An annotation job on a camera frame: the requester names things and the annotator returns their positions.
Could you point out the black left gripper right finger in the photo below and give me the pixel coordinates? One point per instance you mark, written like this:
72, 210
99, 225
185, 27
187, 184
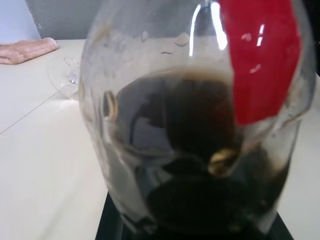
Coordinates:
281, 227

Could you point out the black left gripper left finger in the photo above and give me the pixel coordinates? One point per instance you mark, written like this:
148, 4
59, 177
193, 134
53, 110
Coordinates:
110, 220

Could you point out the clear plastic bottle red label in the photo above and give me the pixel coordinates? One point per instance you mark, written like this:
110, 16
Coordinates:
175, 100

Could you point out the clear wine glass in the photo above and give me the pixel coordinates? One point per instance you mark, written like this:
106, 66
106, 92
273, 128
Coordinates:
65, 75

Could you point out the pink folded towel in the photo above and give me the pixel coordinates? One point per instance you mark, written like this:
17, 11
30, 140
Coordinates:
25, 50

